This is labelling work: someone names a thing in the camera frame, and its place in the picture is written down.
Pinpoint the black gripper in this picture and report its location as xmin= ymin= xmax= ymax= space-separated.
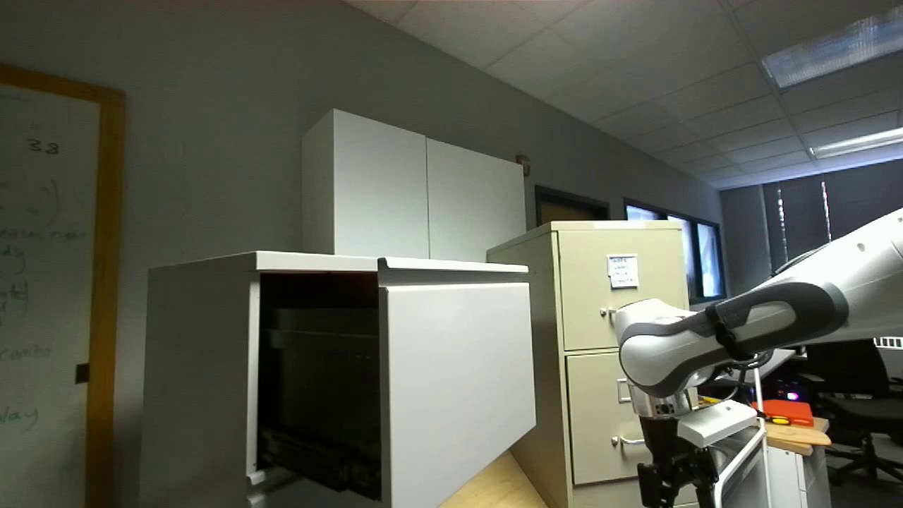
xmin=638 ymin=417 xmax=716 ymax=508

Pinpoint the grey filing cabinet drawer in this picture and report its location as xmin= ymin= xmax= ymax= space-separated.
xmin=379 ymin=257 xmax=535 ymax=508

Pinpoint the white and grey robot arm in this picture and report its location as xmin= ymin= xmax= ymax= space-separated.
xmin=612 ymin=208 xmax=903 ymax=508

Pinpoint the beige metal filing cabinet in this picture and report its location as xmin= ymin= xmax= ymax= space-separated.
xmin=487 ymin=219 xmax=689 ymax=508

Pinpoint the grey filing cabinet body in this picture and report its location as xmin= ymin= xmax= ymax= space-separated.
xmin=138 ymin=250 xmax=383 ymax=508

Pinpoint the orange red tool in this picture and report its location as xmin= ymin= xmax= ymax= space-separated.
xmin=763 ymin=398 xmax=812 ymax=427

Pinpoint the wooden side table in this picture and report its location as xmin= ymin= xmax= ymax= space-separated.
xmin=747 ymin=411 xmax=829 ymax=453

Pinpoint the dark window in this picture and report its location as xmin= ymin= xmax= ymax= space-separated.
xmin=624 ymin=204 xmax=726 ymax=301

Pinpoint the ceiling fluorescent light strip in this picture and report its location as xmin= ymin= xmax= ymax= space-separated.
xmin=808 ymin=126 xmax=903 ymax=157

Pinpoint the ceiling light panel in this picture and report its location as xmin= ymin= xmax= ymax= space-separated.
xmin=763 ymin=6 xmax=903 ymax=87

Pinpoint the wood framed whiteboard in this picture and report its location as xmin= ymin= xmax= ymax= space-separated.
xmin=0 ymin=64 xmax=123 ymax=508

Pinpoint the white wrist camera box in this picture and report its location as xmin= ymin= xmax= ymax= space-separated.
xmin=678 ymin=400 xmax=756 ymax=449

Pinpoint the white metal tube frame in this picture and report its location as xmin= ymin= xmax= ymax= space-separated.
xmin=715 ymin=369 xmax=768 ymax=508

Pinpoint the white wall cabinet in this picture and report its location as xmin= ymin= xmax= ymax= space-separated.
xmin=303 ymin=111 xmax=528 ymax=259

